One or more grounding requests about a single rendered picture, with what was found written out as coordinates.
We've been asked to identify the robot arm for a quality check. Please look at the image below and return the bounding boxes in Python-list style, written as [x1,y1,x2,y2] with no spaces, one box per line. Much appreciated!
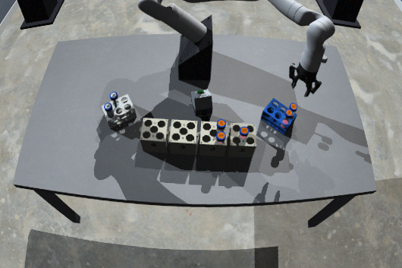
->
[138,0,335,72]

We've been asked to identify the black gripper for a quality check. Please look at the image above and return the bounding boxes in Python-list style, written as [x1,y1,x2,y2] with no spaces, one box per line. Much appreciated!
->
[289,63,322,97]

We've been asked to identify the white bucket adapter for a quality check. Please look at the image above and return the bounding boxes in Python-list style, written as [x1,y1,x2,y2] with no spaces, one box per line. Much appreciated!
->
[169,119,198,155]
[199,121,228,156]
[140,118,169,153]
[228,123,256,157]

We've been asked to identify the white tube rack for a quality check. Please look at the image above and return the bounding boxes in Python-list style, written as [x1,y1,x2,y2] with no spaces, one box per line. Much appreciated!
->
[102,94,137,129]

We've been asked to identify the blue tube rack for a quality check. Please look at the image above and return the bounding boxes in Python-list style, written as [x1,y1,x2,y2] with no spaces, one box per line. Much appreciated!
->
[261,98,297,135]

